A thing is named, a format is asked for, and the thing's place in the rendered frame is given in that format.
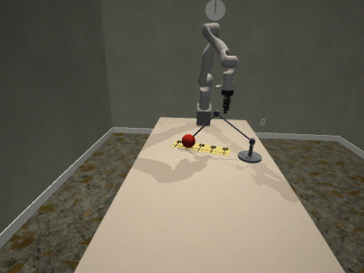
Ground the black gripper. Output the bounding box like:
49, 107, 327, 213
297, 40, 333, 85
221, 90, 234, 114

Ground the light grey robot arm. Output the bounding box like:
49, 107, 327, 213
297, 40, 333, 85
198, 23, 238, 111

